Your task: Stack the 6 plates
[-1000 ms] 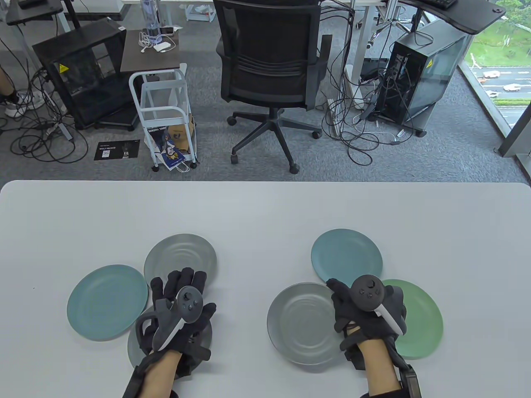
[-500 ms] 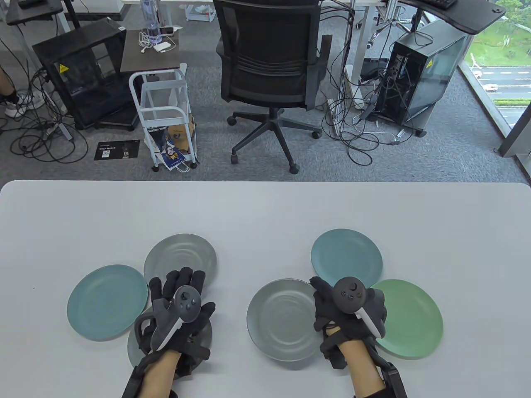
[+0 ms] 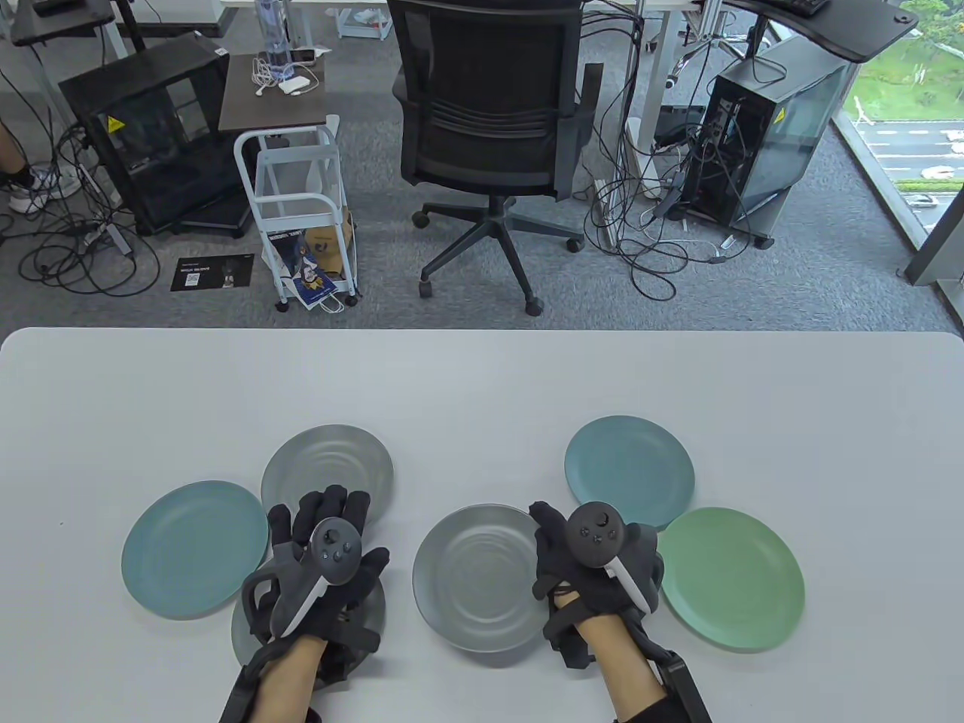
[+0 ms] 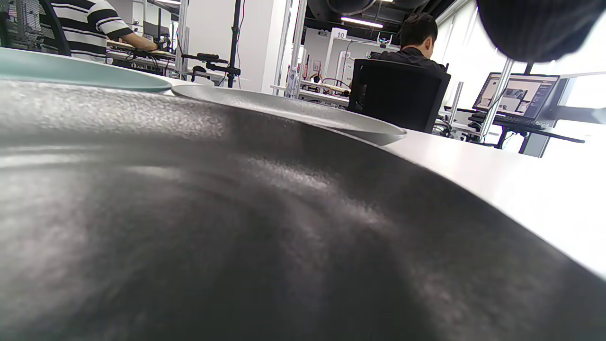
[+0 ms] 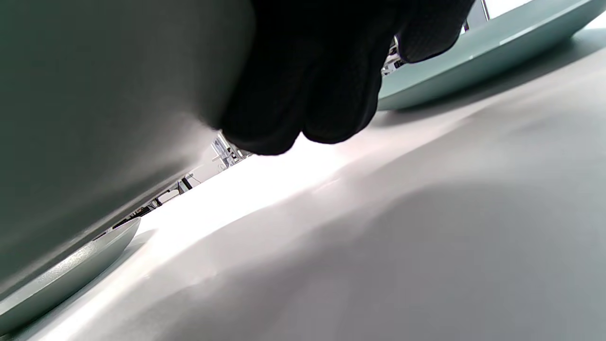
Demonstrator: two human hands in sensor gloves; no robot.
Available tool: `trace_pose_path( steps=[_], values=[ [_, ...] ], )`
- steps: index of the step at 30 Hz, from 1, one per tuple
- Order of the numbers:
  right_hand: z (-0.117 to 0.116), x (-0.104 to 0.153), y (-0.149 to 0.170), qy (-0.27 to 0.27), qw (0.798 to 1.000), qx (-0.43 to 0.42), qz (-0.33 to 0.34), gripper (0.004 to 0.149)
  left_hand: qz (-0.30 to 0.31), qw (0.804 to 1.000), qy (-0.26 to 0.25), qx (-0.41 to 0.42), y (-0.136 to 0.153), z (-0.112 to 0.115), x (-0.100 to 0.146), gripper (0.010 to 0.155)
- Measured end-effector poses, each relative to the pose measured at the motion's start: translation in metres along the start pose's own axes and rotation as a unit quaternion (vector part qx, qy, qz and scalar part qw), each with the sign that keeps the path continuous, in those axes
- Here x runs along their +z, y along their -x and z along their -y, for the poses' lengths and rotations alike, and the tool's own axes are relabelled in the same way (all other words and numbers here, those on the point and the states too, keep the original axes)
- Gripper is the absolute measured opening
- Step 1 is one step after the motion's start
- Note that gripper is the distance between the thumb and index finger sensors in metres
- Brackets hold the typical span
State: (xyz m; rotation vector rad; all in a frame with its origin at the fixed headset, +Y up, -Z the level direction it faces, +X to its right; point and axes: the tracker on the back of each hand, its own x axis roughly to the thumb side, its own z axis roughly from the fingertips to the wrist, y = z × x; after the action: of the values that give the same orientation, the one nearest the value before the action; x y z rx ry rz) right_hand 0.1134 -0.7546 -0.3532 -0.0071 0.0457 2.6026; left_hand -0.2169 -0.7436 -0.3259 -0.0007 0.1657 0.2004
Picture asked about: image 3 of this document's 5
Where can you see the person's left hand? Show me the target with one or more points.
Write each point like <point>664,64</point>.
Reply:
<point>331,504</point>

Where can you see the person's right hand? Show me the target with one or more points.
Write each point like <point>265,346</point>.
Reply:
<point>550,557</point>

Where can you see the grey plate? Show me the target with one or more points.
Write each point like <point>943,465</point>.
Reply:
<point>474,572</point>
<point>327,459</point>
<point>238,629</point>

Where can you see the blue plate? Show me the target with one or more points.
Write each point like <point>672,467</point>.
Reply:
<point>625,459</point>
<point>192,550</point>

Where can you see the green plate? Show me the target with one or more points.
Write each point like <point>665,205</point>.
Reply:
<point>738,580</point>

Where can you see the person's left forearm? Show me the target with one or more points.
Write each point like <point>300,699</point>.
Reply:
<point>290,678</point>

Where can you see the person's right forearm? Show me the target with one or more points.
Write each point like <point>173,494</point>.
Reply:
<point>625,670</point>

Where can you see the blue printed paper bag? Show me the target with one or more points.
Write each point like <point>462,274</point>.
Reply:
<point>301,267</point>

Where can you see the brown paper bag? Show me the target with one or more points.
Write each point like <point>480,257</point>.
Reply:
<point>331,248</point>

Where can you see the black leaflet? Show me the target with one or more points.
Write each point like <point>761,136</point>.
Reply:
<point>211,275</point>

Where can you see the grey power strip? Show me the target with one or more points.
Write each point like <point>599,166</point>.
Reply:
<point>109,237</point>

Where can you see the black glass computer case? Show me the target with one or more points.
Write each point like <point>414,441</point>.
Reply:
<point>151,158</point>

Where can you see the white cart with wooden top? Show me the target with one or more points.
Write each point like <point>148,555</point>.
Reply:
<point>252,113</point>

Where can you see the white power adapter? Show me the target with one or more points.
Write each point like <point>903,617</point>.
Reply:
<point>295,85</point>

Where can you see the smartphone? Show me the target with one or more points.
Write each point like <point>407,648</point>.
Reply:
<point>303,55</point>

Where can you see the black mesh office chair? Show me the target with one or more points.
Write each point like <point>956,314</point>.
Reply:
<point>489,75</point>

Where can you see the clear water bottle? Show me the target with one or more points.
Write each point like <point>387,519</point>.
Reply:
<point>273,34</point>

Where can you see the white plastic basket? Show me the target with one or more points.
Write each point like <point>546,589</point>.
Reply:
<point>361,26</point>

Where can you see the black computer tower on stand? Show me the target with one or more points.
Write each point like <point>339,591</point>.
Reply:
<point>783,128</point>

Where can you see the white desk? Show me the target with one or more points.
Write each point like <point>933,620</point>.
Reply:
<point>666,45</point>

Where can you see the black rectangular desk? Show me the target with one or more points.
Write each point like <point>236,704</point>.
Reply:
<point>64,26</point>

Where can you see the black curved desk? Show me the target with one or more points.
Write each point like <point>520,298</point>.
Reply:
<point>851,34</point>

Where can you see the black keyboard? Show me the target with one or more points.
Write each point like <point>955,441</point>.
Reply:
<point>798,6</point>

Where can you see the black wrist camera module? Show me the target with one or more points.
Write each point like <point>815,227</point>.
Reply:
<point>681,685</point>
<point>237,700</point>

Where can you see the grey window frame post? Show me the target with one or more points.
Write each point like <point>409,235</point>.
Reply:
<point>938,241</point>

